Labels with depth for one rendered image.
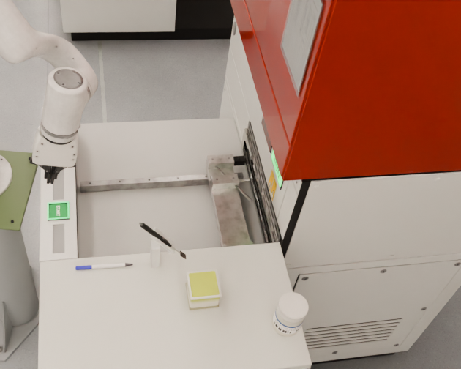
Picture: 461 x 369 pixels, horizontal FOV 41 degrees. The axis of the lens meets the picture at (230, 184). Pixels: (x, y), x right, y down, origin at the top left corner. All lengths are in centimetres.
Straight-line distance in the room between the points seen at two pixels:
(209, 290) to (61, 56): 63
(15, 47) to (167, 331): 72
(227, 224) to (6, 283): 90
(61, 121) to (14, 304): 120
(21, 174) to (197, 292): 74
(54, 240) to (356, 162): 78
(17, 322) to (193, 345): 121
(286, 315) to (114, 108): 209
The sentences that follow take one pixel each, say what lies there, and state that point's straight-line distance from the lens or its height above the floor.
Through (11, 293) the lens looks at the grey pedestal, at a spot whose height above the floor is 27.
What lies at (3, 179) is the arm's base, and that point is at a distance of 195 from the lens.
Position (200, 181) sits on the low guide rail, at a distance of 192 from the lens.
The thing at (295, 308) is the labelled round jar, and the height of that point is 106.
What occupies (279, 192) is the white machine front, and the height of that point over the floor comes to 106.
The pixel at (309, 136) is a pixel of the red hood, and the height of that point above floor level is 138.
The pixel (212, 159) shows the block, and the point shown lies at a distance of 189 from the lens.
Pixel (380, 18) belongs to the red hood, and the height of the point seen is 168.
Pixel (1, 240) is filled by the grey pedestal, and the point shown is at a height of 60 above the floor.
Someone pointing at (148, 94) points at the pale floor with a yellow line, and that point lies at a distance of 341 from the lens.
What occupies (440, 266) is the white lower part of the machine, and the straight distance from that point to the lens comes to 206.
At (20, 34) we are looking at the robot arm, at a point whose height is 151.
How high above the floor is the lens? 232
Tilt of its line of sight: 50 degrees down
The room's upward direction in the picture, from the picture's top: 11 degrees clockwise
